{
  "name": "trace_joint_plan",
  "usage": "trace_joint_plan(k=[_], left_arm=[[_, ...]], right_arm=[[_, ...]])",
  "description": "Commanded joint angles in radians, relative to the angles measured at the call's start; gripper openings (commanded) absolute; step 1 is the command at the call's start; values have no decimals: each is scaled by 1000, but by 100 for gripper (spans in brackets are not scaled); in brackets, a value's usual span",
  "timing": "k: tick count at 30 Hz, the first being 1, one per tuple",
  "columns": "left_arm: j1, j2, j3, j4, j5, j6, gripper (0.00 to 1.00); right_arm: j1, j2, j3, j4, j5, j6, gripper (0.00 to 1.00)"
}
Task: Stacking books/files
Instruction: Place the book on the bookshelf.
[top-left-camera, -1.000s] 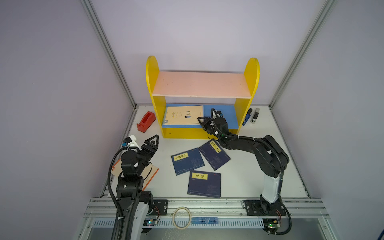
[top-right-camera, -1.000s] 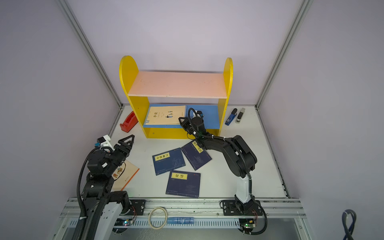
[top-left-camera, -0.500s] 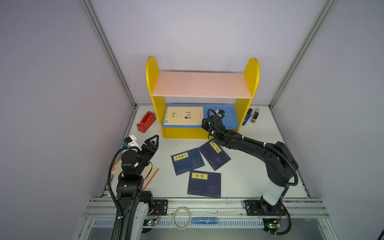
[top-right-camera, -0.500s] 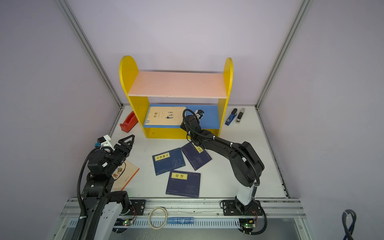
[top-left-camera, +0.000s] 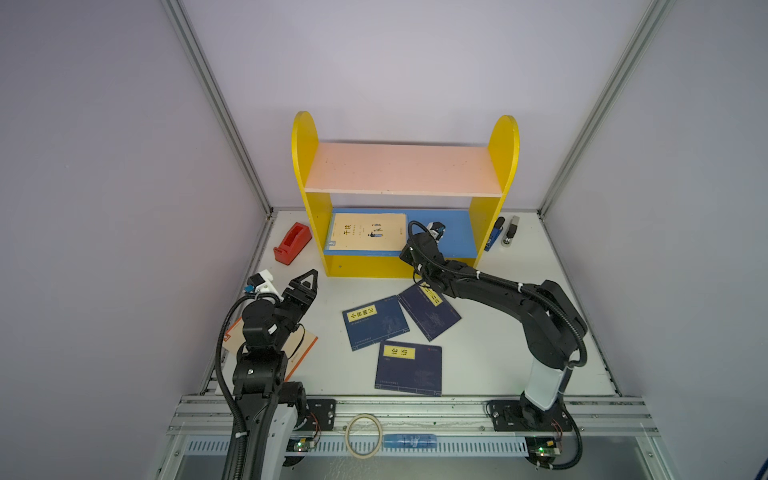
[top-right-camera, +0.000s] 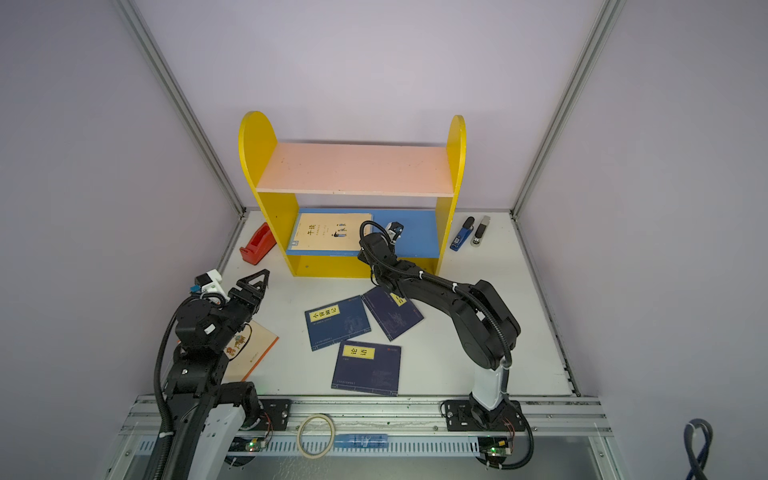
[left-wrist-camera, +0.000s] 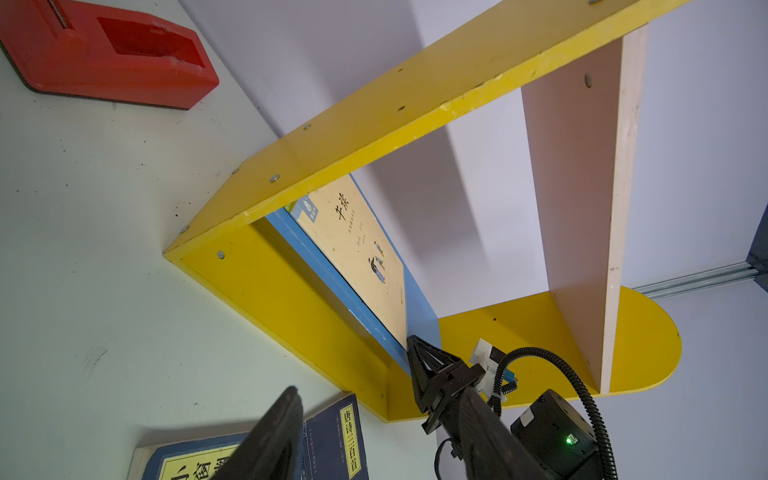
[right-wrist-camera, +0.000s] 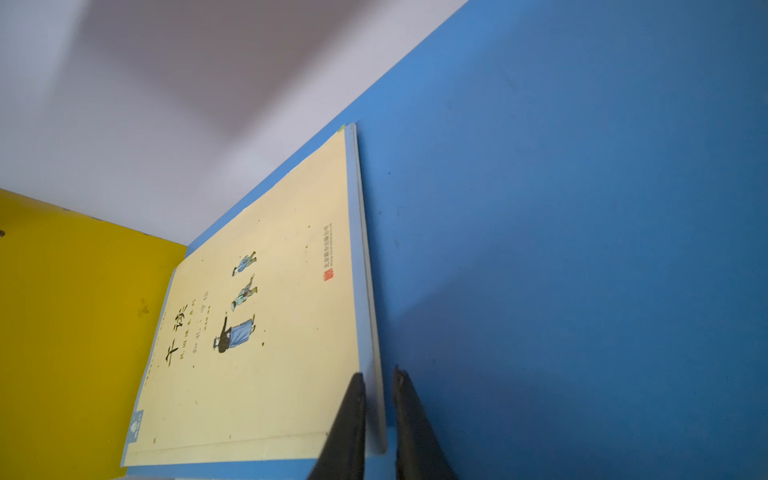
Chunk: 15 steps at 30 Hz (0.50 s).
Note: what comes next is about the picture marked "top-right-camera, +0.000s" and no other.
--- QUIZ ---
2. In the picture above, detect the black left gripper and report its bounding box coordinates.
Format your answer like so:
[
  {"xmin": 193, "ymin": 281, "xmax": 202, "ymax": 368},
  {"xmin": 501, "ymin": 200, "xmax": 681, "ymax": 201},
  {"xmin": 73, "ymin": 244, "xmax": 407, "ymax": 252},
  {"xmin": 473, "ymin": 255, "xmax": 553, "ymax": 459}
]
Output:
[{"xmin": 207, "ymin": 264, "xmax": 266, "ymax": 350}]

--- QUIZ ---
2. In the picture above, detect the red-edged beige reading book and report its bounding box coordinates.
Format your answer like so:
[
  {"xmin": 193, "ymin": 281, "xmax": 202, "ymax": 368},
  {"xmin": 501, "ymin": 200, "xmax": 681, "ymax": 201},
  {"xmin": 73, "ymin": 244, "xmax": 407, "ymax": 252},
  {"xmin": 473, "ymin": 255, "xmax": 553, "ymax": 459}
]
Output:
[{"xmin": 223, "ymin": 321, "xmax": 279, "ymax": 383}]

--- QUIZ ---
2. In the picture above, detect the blue-edged beige reading book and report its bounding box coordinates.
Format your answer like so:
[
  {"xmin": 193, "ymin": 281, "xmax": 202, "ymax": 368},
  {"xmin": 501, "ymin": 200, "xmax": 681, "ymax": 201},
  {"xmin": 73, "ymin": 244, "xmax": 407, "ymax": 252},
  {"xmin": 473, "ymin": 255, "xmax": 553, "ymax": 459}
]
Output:
[{"xmin": 289, "ymin": 212, "xmax": 373, "ymax": 253}]

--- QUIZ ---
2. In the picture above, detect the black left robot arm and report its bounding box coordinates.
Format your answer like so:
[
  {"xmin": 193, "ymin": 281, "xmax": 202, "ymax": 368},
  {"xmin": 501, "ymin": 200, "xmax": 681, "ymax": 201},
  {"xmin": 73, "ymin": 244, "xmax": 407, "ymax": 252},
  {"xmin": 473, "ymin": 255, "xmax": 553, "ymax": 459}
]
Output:
[{"xmin": 143, "ymin": 269, "xmax": 270, "ymax": 479}]

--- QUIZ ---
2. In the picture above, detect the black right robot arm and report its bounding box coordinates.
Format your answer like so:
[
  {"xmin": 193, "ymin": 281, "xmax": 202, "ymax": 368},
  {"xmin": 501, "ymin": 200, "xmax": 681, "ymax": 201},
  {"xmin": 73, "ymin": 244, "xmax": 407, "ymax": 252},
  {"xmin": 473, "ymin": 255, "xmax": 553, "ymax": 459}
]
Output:
[{"xmin": 358, "ymin": 232, "xmax": 522, "ymax": 423}]

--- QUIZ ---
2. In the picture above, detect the red tape dispenser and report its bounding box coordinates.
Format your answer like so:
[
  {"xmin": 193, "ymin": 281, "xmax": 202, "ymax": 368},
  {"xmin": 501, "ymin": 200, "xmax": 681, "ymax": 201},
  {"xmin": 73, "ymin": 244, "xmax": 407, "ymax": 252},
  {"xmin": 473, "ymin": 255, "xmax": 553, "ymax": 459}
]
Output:
[{"xmin": 239, "ymin": 222, "xmax": 277, "ymax": 265}]

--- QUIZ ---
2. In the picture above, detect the yellow blue pink bookshelf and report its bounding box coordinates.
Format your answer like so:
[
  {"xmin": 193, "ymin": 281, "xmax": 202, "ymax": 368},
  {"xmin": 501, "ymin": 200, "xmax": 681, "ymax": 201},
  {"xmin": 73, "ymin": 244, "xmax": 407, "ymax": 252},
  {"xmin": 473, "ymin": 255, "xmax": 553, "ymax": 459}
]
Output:
[{"xmin": 238, "ymin": 111, "xmax": 467, "ymax": 278}]

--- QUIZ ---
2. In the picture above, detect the large dark blue book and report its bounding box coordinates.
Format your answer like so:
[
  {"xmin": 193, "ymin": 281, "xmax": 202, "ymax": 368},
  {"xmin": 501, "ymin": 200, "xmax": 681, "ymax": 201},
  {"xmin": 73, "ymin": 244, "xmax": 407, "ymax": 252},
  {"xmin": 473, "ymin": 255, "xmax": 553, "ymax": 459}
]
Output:
[{"xmin": 331, "ymin": 341, "xmax": 402, "ymax": 397}]

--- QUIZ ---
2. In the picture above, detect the small dark blue poetry book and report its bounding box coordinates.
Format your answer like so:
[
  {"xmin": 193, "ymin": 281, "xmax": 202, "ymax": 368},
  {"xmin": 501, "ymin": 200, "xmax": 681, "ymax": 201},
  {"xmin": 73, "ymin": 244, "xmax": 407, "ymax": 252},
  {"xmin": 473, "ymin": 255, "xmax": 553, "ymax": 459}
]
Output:
[{"xmin": 362, "ymin": 287, "xmax": 424, "ymax": 341}]

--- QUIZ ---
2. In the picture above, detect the masking tape roll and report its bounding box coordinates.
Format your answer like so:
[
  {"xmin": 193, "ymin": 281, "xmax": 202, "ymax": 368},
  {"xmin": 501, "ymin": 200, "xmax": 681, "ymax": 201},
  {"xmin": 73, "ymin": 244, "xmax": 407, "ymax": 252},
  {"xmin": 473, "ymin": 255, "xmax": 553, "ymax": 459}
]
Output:
[{"xmin": 295, "ymin": 413, "xmax": 336, "ymax": 460}]

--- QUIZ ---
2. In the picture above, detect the blue label strip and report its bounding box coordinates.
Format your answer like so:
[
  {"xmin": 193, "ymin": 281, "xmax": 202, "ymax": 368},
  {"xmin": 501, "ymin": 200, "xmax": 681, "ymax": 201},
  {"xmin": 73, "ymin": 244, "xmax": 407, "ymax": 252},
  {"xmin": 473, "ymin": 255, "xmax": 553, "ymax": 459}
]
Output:
[{"xmin": 334, "ymin": 434, "xmax": 389, "ymax": 450}]

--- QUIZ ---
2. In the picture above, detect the blue stapler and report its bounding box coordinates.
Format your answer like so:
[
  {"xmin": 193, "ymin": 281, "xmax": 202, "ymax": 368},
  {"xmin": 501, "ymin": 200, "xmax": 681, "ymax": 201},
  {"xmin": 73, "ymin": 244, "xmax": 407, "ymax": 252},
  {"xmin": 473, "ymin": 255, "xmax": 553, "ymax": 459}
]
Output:
[{"xmin": 450, "ymin": 216, "xmax": 475, "ymax": 251}]

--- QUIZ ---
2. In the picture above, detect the grey black stapler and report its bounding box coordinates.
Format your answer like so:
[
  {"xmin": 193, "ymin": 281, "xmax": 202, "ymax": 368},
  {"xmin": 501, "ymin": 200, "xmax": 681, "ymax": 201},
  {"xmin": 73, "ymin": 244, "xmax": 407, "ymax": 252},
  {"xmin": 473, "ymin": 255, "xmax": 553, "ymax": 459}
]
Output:
[{"xmin": 471, "ymin": 215, "xmax": 491, "ymax": 247}]

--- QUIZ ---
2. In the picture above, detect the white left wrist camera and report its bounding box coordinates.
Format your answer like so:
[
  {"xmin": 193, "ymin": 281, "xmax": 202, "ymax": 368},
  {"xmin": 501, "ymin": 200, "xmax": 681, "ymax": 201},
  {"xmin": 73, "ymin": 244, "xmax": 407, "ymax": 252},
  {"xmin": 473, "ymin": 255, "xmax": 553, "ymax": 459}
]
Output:
[{"xmin": 189, "ymin": 269, "xmax": 226, "ymax": 297}]

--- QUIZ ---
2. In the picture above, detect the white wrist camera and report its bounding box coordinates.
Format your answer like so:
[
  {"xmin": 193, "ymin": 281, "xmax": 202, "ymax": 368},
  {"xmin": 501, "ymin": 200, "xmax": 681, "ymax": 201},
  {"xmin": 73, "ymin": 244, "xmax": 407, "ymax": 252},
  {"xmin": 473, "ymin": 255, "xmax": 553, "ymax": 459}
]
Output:
[
  {"xmin": 189, "ymin": 269, "xmax": 226, "ymax": 297},
  {"xmin": 386, "ymin": 221, "xmax": 404, "ymax": 243}
]

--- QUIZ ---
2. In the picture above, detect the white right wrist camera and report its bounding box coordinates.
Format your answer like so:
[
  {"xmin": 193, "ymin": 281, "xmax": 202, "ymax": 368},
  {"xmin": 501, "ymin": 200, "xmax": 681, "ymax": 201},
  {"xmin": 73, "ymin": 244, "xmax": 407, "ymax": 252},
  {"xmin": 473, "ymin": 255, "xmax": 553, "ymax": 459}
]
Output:
[{"xmin": 386, "ymin": 221, "xmax": 404, "ymax": 243}]

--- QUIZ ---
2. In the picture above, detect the black corrugated left cable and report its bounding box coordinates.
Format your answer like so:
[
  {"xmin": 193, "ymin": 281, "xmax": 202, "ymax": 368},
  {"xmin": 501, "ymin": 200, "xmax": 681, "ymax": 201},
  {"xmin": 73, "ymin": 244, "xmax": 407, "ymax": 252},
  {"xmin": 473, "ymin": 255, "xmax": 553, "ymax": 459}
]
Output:
[{"xmin": 152, "ymin": 293, "xmax": 199, "ymax": 433}]

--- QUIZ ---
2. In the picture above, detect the blue cable loop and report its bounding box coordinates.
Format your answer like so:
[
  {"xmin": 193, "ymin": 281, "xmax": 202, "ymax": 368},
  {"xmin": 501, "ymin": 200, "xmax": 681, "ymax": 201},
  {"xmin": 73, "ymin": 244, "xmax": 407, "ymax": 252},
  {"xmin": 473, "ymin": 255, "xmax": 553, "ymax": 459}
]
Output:
[{"xmin": 683, "ymin": 418, "xmax": 715, "ymax": 480}]

